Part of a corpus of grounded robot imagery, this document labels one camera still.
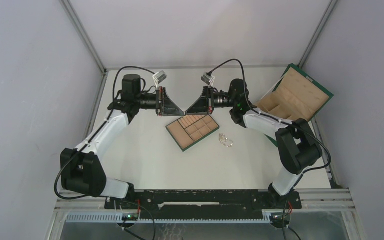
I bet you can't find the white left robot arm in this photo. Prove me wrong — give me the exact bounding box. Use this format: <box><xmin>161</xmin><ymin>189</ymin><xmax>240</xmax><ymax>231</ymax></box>
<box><xmin>56</xmin><ymin>71</ymin><xmax>185</xmax><ymax>209</ymax></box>

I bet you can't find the green jewelry tray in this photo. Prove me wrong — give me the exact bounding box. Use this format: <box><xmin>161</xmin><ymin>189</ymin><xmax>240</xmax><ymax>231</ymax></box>
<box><xmin>165</xmin><ymin>114</ymin><xmax>220</xmax><ymax>152</ymax></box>

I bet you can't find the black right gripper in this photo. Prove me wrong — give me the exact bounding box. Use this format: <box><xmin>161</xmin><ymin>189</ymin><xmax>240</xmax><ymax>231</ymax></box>
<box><xmin>185</xmin><ymin>86</ymin><xmax>237</xmax><ymax>116</ymax></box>

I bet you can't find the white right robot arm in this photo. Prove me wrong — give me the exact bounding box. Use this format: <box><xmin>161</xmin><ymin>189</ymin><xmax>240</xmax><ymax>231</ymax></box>
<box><xmin>185</xmin><ymin>78</ymin><xmax>323</xmax><ymax>208</ymax></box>

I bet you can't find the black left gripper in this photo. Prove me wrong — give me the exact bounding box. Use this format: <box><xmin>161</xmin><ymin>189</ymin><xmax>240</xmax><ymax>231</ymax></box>
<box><xmin>135</xmin><ymin>87</ymin><xmax>184</xmax><ymax>117</ymax></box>

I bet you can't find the green open jewelry box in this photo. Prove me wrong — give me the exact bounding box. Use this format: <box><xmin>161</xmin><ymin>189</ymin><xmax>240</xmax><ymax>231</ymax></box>
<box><xmin>254</xmin><ymin>63</ymin><xmax>335</xmax><ymax>149</ymax></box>

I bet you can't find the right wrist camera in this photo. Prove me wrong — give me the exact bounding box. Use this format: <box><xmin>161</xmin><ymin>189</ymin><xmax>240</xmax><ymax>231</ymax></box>
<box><xmin>201</xmin><ymin>72</ymin><xmax>215</xmax><ymax>87</ymax></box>

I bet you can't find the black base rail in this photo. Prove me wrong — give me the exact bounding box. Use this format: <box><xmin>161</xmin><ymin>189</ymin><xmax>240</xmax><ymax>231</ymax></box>
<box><xmin>104</xmin><ymin>189</ymin><xmax>303</xmax><ymax>221</ymax></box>

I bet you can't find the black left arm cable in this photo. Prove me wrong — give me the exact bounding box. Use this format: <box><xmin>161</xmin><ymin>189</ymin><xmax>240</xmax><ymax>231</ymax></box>
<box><xmin>54</xmin><ymin>66</ymin><xmax>160</xmax><ymax>201</ymax></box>

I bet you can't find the silver crystal necklace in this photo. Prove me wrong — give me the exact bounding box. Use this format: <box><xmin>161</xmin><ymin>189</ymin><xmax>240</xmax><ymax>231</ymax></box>
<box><xmin>218</xmin><ymin>133</ymin><xmax>235</xmax><ymax>149</ymax></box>

